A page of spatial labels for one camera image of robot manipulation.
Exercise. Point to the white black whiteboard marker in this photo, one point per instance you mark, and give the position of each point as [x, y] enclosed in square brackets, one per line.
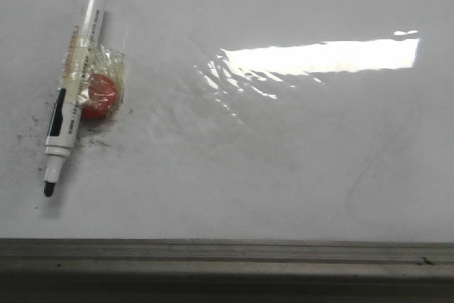
[65, 118]

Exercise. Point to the red round magnet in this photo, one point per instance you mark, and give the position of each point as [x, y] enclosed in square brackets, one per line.
[103, 94]

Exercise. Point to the clear adhesive tape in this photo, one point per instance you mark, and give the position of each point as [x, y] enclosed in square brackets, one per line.
[97, 69]

